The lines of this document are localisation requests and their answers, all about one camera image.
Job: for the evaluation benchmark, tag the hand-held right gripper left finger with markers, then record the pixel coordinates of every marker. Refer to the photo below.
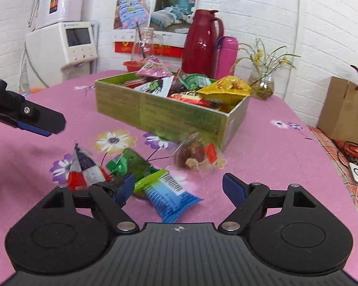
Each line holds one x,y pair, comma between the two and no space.
125,189

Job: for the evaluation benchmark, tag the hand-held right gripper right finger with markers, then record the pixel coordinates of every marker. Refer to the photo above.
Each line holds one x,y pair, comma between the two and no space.
234,189

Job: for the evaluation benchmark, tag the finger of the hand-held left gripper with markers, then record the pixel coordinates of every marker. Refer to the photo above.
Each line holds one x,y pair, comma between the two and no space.
44,119
32,128

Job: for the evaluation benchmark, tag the dark green snack packet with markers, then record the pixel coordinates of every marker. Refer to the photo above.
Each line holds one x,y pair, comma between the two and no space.
131,163

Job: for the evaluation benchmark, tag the blue snack packet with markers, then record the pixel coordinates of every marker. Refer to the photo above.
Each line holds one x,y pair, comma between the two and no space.
170,196

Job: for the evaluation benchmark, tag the checkered snack packet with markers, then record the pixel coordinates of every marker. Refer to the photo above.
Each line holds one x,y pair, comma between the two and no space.
83,169

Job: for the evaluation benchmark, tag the clear packet of dates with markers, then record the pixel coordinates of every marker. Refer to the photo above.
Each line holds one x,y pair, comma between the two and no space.
194,155

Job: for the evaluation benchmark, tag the green cardboard box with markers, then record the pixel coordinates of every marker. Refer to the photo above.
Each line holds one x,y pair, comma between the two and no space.
167,116

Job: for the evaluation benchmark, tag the yellow snack packet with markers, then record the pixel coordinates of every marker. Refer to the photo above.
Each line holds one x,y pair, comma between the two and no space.
226,91

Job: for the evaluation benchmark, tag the red and white snack packet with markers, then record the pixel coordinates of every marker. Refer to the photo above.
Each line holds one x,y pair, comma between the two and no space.
188,98

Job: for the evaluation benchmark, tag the white and green snack packet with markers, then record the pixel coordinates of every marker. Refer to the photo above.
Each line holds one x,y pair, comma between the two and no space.
155,88

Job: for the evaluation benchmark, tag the pink snack packet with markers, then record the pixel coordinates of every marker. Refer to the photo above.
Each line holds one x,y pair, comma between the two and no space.
155,70

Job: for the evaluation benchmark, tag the pink floral tablecloth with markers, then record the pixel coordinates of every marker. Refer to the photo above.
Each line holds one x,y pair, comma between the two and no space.
271,161

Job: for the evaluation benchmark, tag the white appliance with screen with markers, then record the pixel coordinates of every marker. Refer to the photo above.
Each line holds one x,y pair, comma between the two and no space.
50,53

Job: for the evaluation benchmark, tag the red plastic basket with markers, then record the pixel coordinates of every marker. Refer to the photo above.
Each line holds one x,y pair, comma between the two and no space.
131,65

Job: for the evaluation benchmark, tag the plaid cloth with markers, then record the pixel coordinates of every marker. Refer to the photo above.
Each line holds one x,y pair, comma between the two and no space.
325,143

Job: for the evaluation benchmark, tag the glass vase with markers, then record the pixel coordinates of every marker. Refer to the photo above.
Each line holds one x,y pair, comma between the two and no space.
261,88

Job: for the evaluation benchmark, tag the white water purifier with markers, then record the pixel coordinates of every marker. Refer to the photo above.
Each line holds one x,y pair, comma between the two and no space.
68,3

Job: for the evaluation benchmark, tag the black stirrer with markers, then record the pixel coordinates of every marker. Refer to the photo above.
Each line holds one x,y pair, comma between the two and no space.
141,46

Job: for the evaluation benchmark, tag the brown cardboard box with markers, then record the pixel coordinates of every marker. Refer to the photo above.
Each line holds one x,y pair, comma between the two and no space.
340,113

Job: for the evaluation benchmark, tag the glass pitcher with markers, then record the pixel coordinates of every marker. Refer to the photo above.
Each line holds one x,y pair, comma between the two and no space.
150,41

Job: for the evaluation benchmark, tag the pink bottle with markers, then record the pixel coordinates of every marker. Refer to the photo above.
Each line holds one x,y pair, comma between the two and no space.
226,56

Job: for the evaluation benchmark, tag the yellow flowering plant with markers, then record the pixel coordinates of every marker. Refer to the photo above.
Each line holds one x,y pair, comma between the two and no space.
261,56

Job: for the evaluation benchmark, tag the dark red thermos jug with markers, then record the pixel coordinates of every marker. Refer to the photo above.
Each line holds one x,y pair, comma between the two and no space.
200,47

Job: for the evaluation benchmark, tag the wall calendar poster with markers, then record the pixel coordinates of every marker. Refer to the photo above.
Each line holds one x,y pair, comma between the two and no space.
167,6

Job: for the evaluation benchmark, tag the white wall pipe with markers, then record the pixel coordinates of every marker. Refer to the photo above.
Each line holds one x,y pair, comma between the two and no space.
299,12

